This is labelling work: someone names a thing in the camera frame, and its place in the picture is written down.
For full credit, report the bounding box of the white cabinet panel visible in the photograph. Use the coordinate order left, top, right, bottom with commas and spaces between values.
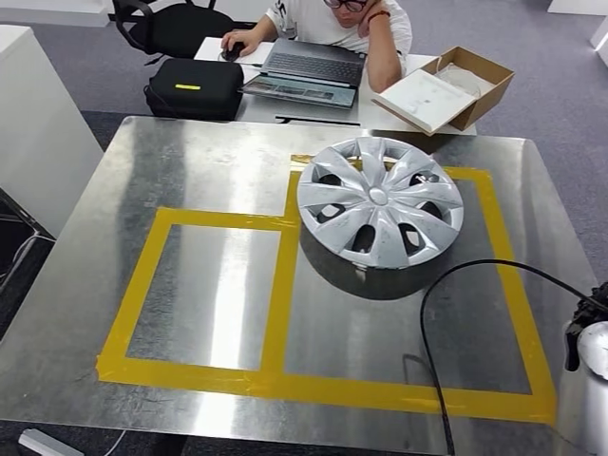
0, 25, 105, 239

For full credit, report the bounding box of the white power strip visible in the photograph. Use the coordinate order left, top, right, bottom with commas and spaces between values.
18, 428, 85, 456

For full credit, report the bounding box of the grey laptop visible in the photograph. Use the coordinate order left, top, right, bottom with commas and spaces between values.
259, 38, 368, 90

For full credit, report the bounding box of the silver wheel hubcap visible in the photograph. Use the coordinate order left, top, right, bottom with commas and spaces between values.
296, 136, 465, 271

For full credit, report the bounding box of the black pen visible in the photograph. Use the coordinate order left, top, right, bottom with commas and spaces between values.
274, 115, 362, 127

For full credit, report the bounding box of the black office chair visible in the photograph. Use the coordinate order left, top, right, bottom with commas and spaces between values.
112, 0, 257, 62

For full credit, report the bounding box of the white foam board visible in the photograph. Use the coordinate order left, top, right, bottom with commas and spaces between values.
373, 67, 478, 135

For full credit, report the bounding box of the black case with yellow label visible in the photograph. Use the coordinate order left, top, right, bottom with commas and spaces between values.
143, 58, 245, 122

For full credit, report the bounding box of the yellow tape grid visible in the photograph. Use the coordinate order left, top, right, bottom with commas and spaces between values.
95, 154, 557, 428

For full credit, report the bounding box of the brown cardboard box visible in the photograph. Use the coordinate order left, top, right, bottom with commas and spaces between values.
371, 46, 515, 137

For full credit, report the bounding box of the white power strip cable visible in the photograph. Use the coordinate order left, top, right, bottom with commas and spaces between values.
103, 429, 128, 456

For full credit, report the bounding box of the person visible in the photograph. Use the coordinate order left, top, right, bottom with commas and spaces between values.
220, 0, 413, 95

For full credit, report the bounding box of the white low platform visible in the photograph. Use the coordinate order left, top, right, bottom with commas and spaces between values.
590, 15, 608, 68

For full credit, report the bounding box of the white mouse pad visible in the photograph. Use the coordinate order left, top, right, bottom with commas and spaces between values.
195, 36, 275, 67

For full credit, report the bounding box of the stainless steel workbench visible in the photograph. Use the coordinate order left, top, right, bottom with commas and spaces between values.
0, 116, 600, 456

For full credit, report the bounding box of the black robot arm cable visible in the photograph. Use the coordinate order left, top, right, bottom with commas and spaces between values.
419, 258, 608, 456

